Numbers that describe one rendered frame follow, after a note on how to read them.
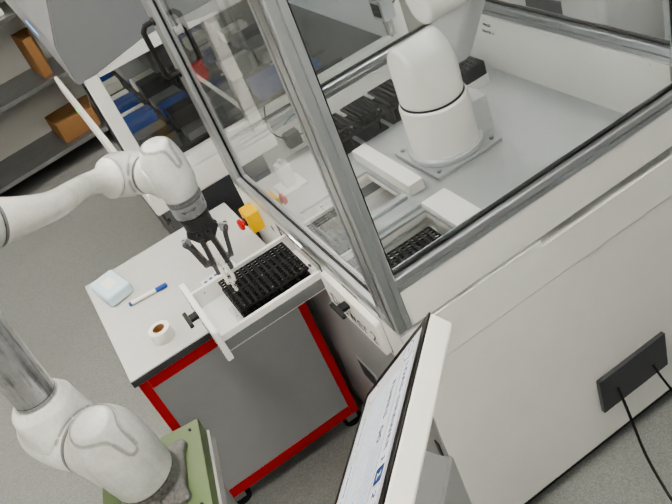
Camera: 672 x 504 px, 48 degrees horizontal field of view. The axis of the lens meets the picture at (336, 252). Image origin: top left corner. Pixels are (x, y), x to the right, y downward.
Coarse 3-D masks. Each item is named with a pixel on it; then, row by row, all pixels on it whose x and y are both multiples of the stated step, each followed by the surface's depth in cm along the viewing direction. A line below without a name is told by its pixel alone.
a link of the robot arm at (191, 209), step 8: (200, 192) 186; (192, 200) 183; (200, 200) 185; (176, 208) 183; (184, 208) 183; (192, 208) 184; (200, 208) 185; (176, 216) 186; (184, 216) 185; (192, 216) 185
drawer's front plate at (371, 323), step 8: (328, 280) 196; (328, 288) 201; (336, 288) 193; (336, 296) 197; (344, 296) 189; (352, 296) 188; (336, 304) 203; (352, 304) 186; (360, 304) 185; (344, 312) 200; (352, 312) 191; (360, 312) 183; (368, 312) 182; (352, 320) 197; (360, 320) 188; (368, 320) 180; (376, 320) 179; (360, 328) 194; (368, 328) 185; (376, 328) 178; (368, 336) 191; (376, 336) 182; (384, 336) 181; (376, 344) 188; (384, 344) 182; (384, 352) 185
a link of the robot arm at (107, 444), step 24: (96, 408) 165; (120, 408) 167; (72, 432) 163; (96, 432) 161; (120, 432) 163; (144, 432) 168; (72, 456) 163; (96, 456) 160; (120, 456) 162; (144, 456) 166; (168, 456) 175; (96, 480) 165; (120, 480) 164; (144, 480) 167
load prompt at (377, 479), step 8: (408, 360) 134; (408, 368) 131; (400, 376) 135; (400, 384) 132; (400, 392) 129; (400, 400) 126; (392, 408) 129; (392, 416) 127; (392, 424) 124; (392, 432) 122; (384, 440) 125; (384, 448) 122; (384, 456) 120; (384, 464) 118; (376, 472) 120; (376, 480) 118; (376, 488) 116; (376, 496) 114
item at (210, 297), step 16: (288, 240) 226; (256, 256) 223; (304, 256) 223; (320, 272) 206; (208, 288) 220; (304, 288) 206; (320, 288) 208; (208, 304) 222; (224, 304) 219; (272, 304) 203; (288, 304) 205; (224, 320) 213; (256, 320) 203; (272, 320) 205; (224, 336) 200; (240, 336) 202
